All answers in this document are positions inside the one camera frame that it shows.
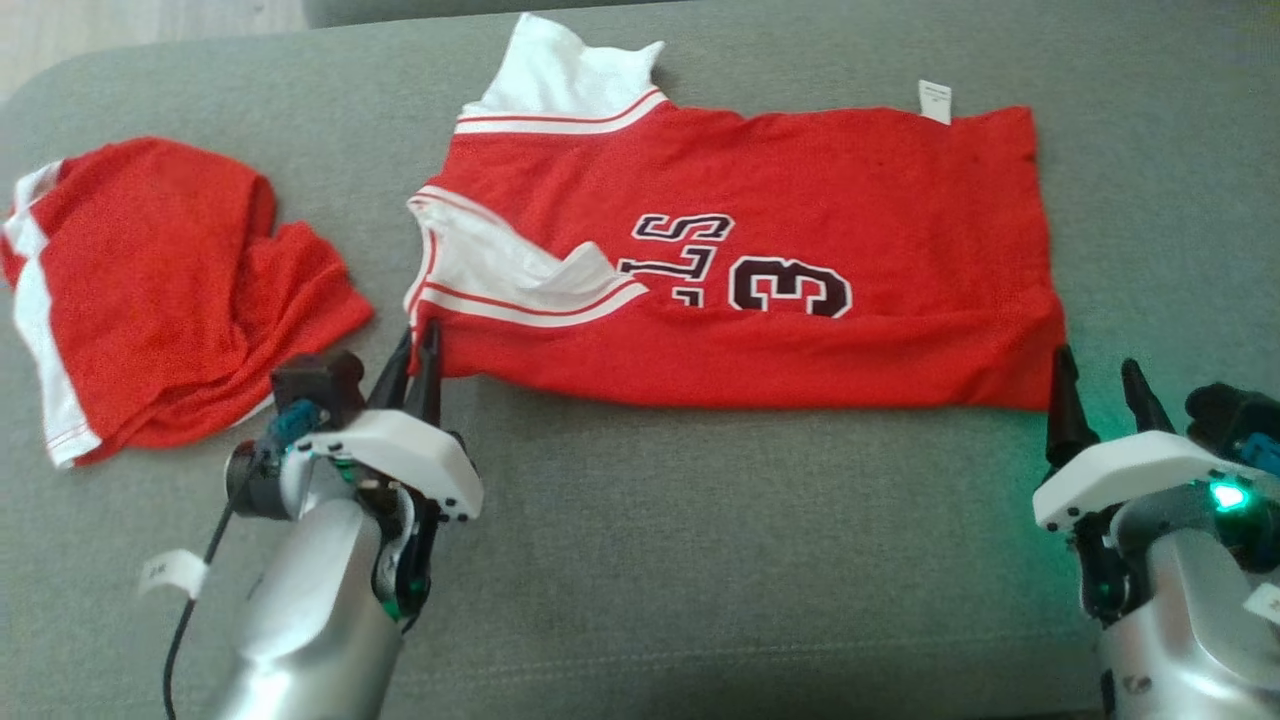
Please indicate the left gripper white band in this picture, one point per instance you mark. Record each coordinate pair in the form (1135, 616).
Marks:
(410, 460)

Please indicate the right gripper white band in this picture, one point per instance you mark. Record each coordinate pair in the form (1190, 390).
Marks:
(1130, 475)

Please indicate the red shorts white stripe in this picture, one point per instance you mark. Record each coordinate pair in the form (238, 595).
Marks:
(160, 290)

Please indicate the red jersey number three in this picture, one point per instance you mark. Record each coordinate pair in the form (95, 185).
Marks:
(800, 180)

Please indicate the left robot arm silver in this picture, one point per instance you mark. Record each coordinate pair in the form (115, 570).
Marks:
(310, 620)

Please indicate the large sofa backrest cushion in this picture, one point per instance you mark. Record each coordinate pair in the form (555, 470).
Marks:
(450, 10)

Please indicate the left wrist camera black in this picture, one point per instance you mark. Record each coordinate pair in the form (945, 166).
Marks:
(315, 385)

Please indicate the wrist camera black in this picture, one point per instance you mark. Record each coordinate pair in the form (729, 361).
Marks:
(315, 385)
(1230, 410)

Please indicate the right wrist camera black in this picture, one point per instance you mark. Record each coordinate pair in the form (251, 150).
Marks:
(1230, 410)

